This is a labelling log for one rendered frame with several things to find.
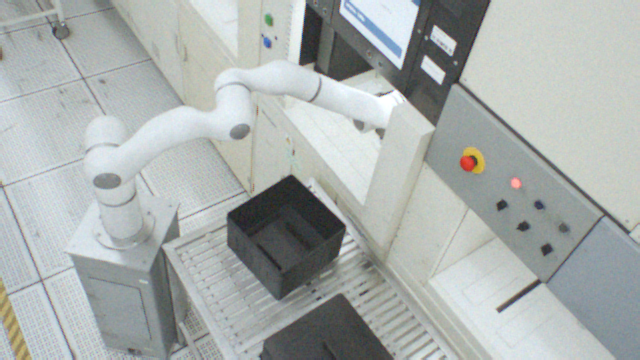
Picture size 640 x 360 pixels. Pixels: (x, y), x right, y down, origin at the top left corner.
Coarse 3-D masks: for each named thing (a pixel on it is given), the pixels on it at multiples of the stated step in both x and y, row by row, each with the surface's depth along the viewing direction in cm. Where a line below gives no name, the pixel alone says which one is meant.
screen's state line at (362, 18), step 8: (344, 0) 160; (352, 8) 158; (360, 16) 156; (368, 24) 154; (376, 32) 153; (384, 32) 150; (384, 40) 151; (392, 40) 148; (392, 48) 150; (400, 48) 147; (400, 56) 148
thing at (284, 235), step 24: (264, 192) 186; (288, 192) 198; (312, 192) 187; (240, 216) 184; (264, 216) 197; (288, 216) 199; (312, 216) 194; (336, 216) 182; (240, 240) 178; (264, 240) 192; (288, 240) 193; (312, 240) 194; (336, 240) 181; (264, 264) 172; (288, 264) 187; (312, 264) 179; (288, 288) 177
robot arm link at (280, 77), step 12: (276, 60) 154; (228, 72) 160; (240, 72) 157; (252, 72) 155; (264, 72) 153; (276, 72) 152; (288, 72) 153; (300, 72) 155; (312, 72) 159; (216, 84) 161; (228, 84) 158; (240, 84) 160; (252, 84) 156; (264, 84) 153; (276, 84) 153; (288, 84) 154; (300, 84) 155; (312, 84) 157; (300, 96) 158; (312, 96) 159
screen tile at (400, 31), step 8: (384, 0) 145; (392, 0) 143; (400, 0) 140; (392, 8) 144; (400, 8) 141; (376, 16) 150; (384, 16) 148; (408, 16) 140; (384, 24) 149; (392, 24) 146; (400, 24) 143; (408, 24) 141; (392, 32) 147; (400, 32) 145; (400, 40) 146
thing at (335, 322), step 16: (320, 304) 169; (336, 304) 170; (304, 320) 165; (320, 320) 166; (336, 320) 166; (352, 320) 167; (272, 336) 160; (288, 336) 161; (304, 336) 162; (320, 336) 162; (336, 336) 163; (352, 336) 164; (368, 336) 164; (272, 352) 157; (288, 352) 158; (304, 352) 159; (320, 352) 159; (336, 352) 157; (352, 352) 160; (368, 352) 161; (384, 352) 162
